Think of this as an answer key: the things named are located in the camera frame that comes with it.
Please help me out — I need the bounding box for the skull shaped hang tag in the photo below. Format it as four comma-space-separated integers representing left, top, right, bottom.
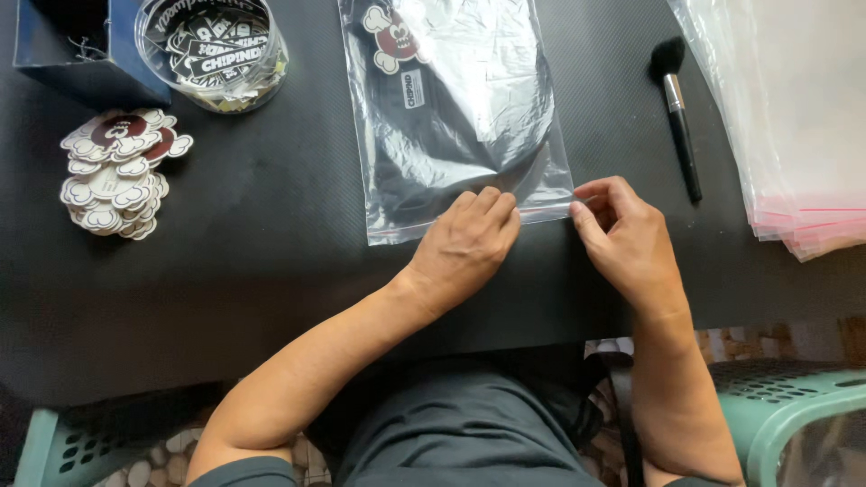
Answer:
362, 5, 430, 75

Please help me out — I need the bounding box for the green plastic basket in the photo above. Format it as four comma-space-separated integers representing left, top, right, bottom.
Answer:
707, 358, 866, 487
14, 383, 224, 487

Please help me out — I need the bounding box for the person's right hand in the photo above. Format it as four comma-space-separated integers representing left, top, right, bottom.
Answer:
570, 176, 687, 316

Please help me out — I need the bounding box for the stack of clear plastic bags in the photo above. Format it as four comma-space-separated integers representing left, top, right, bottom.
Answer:
666, 0, 866, 262

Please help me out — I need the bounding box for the person's dark grey clothing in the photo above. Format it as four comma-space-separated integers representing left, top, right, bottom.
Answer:
188, 345, 728, 487

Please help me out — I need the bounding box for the person's left hand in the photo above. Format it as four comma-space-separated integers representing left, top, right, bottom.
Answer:
402, 186, 522, 317

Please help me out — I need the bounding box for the black makeup brush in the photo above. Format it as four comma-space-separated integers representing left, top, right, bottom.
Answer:
649, 37, 703, 204

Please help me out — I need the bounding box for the pile of skull shaped tags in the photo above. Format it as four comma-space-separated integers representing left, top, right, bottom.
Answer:
60, 108, 194, 242

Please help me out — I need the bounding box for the black garment in bag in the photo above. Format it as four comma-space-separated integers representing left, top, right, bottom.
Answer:
353, 0, 557, 224

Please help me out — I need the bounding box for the clear round sticker container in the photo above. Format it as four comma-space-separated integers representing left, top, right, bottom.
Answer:
134, 0, 290, 115

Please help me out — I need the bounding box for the dark blue box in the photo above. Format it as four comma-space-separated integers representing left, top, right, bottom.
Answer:
14, 0, 173, 112

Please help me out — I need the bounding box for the clear plastic zip bag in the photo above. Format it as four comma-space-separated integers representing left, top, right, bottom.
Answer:
337, 0, 576, 246

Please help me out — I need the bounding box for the black strap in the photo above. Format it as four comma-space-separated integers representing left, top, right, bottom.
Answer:
587, 352, 647, 487

